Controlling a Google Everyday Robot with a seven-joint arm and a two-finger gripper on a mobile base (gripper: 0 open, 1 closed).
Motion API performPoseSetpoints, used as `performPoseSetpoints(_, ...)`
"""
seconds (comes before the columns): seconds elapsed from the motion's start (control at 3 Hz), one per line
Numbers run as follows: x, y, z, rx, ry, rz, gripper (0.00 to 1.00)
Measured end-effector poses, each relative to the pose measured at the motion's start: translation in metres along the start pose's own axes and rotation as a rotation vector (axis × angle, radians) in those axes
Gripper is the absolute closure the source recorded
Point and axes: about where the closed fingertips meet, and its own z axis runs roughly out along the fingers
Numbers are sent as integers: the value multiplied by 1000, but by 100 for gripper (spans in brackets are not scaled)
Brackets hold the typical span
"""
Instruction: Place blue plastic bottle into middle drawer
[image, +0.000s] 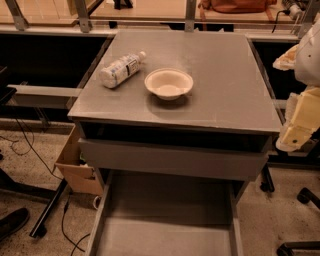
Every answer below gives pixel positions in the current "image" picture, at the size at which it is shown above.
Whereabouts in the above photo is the black shoe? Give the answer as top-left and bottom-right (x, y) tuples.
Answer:
(0, 208), (30, 241)

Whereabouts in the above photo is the clear plastic water bottle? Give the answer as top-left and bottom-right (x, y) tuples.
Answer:
(99, 51), (146, 89)

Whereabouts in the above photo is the black power cable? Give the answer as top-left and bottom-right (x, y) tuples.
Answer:
(271, 9), (292, 34)

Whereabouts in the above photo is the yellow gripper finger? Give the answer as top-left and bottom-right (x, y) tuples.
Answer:
(276, 87), (320, 152)
(273, 45), (298, 71)

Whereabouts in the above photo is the grey drawer cabinet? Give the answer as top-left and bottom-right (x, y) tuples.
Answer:
(69, 30), (281, 196)

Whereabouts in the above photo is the white paper bowl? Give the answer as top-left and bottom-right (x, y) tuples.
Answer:
(144, 68), (194, 101)

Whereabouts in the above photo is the black chair base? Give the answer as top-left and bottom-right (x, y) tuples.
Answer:
(276, 187), (320, 256)

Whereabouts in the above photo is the brown leather bag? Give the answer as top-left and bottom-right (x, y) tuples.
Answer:
(198, 0), (277, 14)

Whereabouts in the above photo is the cardboard box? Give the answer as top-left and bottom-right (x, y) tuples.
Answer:
(55, 127), (103, 195)

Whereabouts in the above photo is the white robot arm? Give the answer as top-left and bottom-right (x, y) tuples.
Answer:
(273, 20), (320, 152)

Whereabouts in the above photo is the black desk leg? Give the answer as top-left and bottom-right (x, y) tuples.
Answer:
(29, 179), (67, 238)

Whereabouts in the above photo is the black floor cable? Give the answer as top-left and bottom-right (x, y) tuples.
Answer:
(60, 194), (92, 253)

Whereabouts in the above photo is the grey open middle drawer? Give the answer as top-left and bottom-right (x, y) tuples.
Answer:
(85, 171), (244, 256)

